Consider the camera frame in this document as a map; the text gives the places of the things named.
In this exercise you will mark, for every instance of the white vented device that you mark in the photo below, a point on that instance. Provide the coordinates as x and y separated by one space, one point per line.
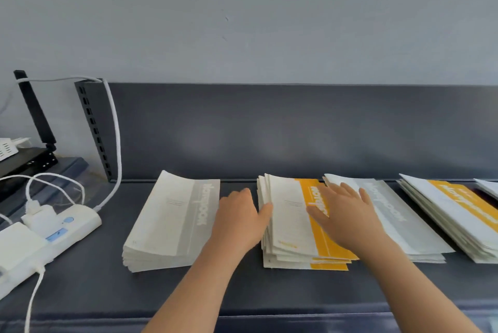
7 147

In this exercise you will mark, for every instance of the white charger plug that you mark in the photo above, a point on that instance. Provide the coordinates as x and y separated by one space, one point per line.
39 218

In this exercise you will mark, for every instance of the person's right hand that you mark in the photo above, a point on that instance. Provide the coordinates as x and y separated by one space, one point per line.
350 220

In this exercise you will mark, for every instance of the black router body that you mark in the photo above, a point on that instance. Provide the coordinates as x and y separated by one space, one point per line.
27 161

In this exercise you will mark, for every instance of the dark grey back panel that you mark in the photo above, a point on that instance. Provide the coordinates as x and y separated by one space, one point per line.
311 130

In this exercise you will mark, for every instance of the black router antenna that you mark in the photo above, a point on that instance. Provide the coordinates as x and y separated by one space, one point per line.
35 111

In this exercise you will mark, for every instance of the person's left hand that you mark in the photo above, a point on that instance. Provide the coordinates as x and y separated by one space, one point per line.
237 227

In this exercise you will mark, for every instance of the white power adapter block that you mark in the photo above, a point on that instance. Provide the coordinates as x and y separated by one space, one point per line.
19 245

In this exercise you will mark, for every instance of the person's right forearm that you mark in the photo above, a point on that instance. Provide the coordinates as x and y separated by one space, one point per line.
420 290

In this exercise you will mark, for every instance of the small grey notebook stack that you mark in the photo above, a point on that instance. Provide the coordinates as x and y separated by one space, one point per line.
408 223
167 216

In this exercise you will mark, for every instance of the small blue notebook stack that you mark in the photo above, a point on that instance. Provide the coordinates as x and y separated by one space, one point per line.
488 188

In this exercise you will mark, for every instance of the clear plastic price rail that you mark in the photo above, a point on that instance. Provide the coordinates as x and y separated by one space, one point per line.
97 325

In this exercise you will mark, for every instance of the white power strip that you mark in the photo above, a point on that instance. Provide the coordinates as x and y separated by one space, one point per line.
85 223

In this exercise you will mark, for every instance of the slotted dark metal upright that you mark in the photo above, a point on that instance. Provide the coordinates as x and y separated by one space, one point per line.
93 130

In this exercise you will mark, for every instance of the person's left forearm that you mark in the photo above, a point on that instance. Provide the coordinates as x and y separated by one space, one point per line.
194 297

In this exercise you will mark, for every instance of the small orange notebook stack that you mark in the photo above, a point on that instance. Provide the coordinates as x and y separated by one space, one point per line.
288 220
447 212

